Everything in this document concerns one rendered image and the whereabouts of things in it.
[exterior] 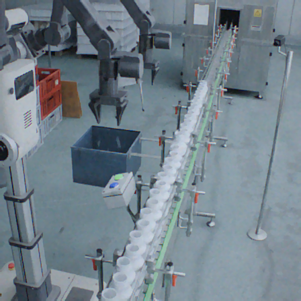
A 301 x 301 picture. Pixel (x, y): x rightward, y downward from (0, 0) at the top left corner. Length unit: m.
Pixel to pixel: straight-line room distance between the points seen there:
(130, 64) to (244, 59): 5.03
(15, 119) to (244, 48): 4.88
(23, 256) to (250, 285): 1.49
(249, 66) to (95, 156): 4.33
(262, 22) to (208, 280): 4.20
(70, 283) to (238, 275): 1.14
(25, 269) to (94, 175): 0.61
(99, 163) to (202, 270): 1.10
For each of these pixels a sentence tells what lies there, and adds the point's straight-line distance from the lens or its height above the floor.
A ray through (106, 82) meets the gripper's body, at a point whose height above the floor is 1.53.
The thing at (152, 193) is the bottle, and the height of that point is 1.15.
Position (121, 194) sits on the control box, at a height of 1.10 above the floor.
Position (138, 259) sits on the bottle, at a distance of 1.08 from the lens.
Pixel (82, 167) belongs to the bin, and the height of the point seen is 0.83.
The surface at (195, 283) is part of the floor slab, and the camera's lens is 2.65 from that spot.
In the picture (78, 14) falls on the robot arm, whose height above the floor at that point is 1.73.
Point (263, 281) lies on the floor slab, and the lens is 2.76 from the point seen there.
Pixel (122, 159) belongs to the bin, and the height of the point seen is 0.92.
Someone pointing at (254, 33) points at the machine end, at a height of 1.00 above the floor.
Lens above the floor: 1.85
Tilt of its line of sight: 26 degrees down
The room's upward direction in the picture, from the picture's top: 2 degrees clockwise
